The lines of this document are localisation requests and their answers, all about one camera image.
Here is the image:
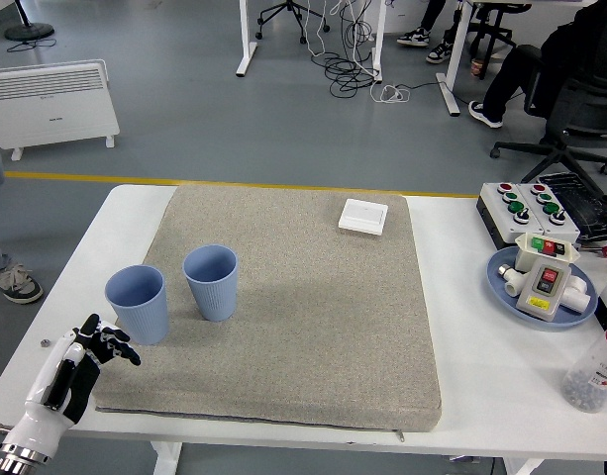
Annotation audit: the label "black office chair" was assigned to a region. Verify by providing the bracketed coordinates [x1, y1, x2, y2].
[489, 44, 607, 184]
[468, 0, 532, 55]

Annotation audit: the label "blue ribbed plastic cup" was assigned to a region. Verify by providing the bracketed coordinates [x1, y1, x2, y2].
[182, 243, 240, 324]
[104, 264, 171, 346]

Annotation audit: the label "seated person in black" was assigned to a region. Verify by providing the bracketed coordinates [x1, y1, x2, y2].
[467, 0, 607, 131]

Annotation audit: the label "white desk frame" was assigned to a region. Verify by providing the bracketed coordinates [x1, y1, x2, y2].
[236, 0, 387, 83]
[435, 0, 601, 118]

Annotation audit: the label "white wall switch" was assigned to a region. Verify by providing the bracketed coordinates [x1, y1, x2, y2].
[338, 198, 390, 237]

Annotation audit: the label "beige push-button switch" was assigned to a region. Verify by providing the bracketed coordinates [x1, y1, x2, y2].
[515, 256, 572, 322]

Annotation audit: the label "blue round plate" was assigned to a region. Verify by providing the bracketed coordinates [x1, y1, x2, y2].
[486, 245, 600, 333]

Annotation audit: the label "white table leg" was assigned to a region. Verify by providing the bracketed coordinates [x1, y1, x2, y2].
[152, 441, 184, 475]
[503, 457, 545, 475]

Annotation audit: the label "person with black-white sneakers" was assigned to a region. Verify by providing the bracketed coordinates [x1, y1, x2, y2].
[395, 0, 457, 65]

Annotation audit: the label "black star chair base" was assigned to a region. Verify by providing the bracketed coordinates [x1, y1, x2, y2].
[255, 0, 332, 45]

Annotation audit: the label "white floor cable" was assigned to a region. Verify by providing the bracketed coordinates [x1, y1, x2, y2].
[302, 0, 413, 105]

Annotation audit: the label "black plastic tool case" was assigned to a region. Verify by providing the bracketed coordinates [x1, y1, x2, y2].
[475, 170, 607, 250]

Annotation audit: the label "white panel heater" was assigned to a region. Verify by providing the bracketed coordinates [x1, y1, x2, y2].
[0, 58, 122, 162]

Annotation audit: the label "standing person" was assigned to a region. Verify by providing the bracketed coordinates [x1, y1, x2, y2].
[0, 121, 45, 306]

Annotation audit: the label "black fan stand base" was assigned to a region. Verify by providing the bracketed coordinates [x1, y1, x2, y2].
[4, 0, 55, 42]

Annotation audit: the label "white switch box coloured buttons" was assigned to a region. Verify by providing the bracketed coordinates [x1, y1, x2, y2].
[513, 232, 581, 271]

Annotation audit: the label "black floor cables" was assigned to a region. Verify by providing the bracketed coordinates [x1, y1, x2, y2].
[310, 0, 453, 98]

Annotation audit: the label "clear bottle red cap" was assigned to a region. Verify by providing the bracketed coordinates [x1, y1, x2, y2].
[559, 320, 607, 415]

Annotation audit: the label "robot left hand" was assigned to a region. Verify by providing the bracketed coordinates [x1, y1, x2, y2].
[3, 313, 143, 459]

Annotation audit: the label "grey-brown fabric mat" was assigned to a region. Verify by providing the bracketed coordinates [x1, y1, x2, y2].
[91, 184, 444, 441]

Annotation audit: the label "white pipe fitting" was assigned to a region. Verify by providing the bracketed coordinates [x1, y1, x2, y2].
[497, 263, 525, 298]
[559, 274, 592, 316]

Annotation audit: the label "white three-button control box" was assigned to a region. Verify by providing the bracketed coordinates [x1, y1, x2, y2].
[480, 181, 550, 244]
[515, 181, 581, 243]

